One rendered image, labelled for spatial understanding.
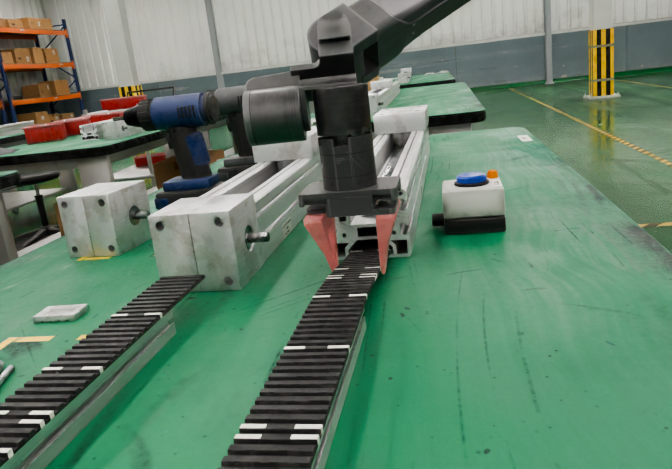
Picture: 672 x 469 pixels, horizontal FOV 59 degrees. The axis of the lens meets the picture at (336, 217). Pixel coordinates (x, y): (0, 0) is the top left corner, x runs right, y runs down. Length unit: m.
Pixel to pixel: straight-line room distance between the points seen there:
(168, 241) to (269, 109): 0.21
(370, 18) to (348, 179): 0.18
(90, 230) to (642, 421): 0.77
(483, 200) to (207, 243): 0.36
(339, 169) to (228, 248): 0.17
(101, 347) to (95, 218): 0.43
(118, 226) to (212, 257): 0.28
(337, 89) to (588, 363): 0.33
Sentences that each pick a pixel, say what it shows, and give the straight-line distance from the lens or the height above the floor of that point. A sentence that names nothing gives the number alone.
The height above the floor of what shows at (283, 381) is 0.81.
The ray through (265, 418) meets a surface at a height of 0.81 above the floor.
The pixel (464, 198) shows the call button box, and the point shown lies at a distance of 0.80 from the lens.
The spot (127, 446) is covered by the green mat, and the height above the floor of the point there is 0.78.
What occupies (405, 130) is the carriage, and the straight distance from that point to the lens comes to 1.28.
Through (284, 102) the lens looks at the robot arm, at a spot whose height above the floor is 0.99.
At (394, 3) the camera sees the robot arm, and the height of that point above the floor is 1.07.
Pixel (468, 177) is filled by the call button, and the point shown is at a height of 0.85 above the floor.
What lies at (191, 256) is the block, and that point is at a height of 0.82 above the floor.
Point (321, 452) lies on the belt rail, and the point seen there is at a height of 0.79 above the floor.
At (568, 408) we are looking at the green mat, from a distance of 0.44.
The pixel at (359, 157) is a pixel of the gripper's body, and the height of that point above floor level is 0.92.
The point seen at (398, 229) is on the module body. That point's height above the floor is 0.82.
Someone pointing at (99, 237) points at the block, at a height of 0.81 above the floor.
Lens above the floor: 1.02
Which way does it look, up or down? 14 degrees down
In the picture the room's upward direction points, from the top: 7 degrees counter-clockwise
